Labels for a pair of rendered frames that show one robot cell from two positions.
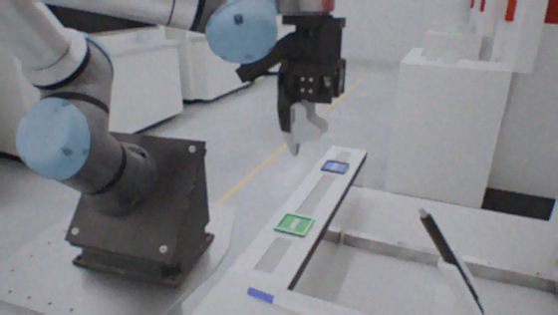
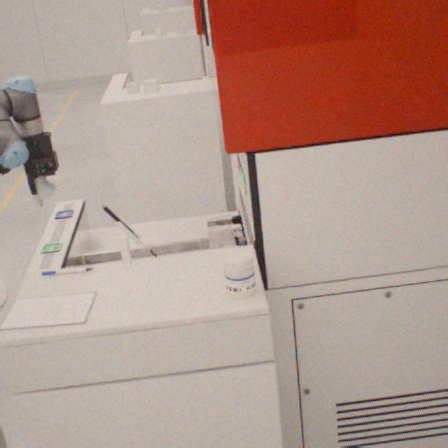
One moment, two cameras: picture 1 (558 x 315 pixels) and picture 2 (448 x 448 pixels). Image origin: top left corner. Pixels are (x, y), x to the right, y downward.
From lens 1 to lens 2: 142 cm
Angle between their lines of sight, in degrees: 23
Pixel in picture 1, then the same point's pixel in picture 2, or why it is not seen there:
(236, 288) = (35, 276)
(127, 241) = not seen: outside the picture
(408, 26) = (107, 21)
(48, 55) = not seen: outside the picture
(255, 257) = (37, 265)
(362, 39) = (44, 52)
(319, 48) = (42, 149)
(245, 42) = (17, 160)
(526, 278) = (196, 244)
